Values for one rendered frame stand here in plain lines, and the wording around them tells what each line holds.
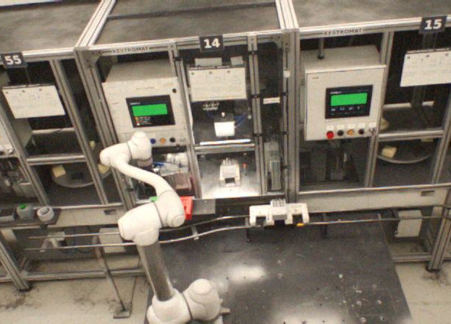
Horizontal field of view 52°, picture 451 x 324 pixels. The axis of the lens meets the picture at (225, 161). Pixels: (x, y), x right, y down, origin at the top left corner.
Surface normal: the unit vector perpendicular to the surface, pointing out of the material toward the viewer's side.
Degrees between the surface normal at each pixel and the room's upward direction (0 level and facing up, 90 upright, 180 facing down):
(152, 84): 90
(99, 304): 0
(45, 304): 0
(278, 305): 0
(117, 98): 90
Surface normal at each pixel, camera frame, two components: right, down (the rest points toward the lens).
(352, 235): -0.10, -0.77
